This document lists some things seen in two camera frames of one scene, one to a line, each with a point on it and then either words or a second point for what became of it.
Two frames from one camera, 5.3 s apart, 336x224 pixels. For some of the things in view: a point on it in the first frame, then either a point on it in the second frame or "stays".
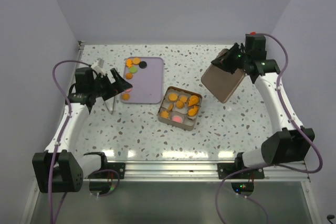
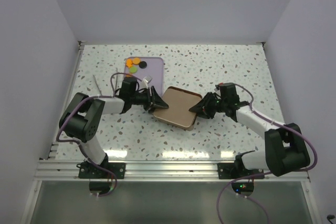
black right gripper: [224, 62] → [202, 108]
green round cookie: [133, 69] stays
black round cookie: [143, 64] stays
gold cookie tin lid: [221, 82] → [179, 102]
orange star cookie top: [128, 63] stays
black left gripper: [121, 85] → [156, 100]
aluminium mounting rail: [200, 170] stays
